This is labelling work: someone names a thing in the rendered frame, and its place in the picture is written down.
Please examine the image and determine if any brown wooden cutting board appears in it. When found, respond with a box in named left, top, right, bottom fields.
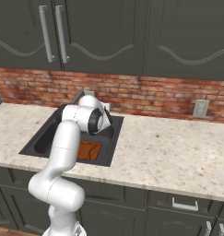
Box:
left=76, top=140, right=103, bottom=162

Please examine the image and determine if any dark sink faucet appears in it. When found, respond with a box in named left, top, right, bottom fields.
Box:
left=70, top=89, right=87, bottom=106

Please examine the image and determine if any dark grey sink front panel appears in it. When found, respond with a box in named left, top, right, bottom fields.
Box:
left=63, top=176, right=149, bottom=201

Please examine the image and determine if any black kitchen sink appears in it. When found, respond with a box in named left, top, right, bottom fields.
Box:
left=18, top=105, right=124, bottom=168

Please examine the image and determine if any dark grey drawer front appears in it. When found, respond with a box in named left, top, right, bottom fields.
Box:
left=146, top=189, right=224, bottom=221

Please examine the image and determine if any dark grey wall cupboard door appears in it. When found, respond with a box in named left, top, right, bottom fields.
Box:
left=143, top=0, right=224, bottom=82
left=51, top=0, right=147, bottom=77
left=0, top=0, right=63, bottom=72

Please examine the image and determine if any silver wall cupboard handle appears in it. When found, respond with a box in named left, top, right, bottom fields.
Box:
left=38, top=5, right=56, bottom=64
left=54, top=5, right=71, bottom=65

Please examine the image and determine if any silver drawer handle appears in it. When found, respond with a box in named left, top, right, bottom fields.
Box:
left=171, top=196, right=200, bottom=212

